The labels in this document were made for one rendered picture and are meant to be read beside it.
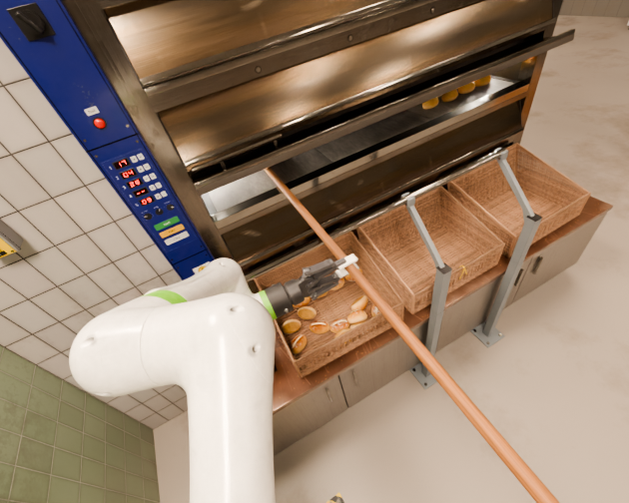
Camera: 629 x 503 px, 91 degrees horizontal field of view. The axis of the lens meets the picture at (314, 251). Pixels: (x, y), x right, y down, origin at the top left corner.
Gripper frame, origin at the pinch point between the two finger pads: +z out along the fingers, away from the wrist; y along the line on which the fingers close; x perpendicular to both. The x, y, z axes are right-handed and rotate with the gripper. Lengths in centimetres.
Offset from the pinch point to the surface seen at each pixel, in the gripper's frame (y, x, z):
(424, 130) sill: 1, -56, 77
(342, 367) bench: 61, 0, -9
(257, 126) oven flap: -30, -53, -3
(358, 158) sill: 1, -55, 39
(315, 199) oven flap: 13, -56, 15
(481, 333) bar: 118, 0, 84
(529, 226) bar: 27, 3, 85
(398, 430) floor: 119, 19, 7
